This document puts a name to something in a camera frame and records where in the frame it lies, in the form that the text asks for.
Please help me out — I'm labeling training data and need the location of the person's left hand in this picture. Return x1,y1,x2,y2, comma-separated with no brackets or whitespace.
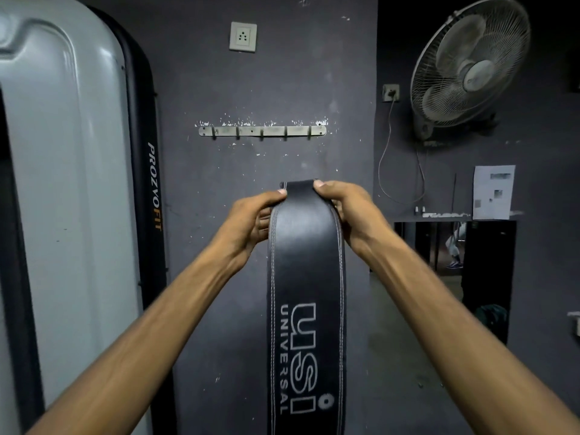
213,188,289,268

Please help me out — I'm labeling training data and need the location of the white paper notice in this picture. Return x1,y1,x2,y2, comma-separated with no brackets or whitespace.
472,165,517,221

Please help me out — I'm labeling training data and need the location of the person's left forearm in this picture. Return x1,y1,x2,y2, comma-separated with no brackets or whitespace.
27,246,254,435

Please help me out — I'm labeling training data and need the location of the person's right forearm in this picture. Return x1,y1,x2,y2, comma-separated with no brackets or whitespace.
358,233,580,435

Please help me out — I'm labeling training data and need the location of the thin fan cable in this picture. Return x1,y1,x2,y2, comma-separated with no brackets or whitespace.
377,99,428,207

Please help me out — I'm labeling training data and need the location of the white wall socket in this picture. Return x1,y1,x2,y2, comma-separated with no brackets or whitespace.
228,21,258,54

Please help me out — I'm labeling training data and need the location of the dark wall mirror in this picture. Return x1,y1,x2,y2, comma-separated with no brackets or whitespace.
393,219,517,346

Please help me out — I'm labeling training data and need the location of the person's right hand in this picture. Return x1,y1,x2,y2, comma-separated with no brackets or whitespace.
312,179,395,259

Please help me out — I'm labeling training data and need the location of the black USI belt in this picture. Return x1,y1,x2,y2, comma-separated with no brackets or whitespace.
266,179,347,435

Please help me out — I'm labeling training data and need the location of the white wall fan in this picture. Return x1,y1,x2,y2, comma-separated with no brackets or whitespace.
410,0,532,141

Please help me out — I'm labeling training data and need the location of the metal wall hooks rack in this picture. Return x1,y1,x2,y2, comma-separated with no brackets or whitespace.
198,124,328,142

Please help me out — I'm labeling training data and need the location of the grey weight stack cover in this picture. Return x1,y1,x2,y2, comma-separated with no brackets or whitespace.
0,0,155,435

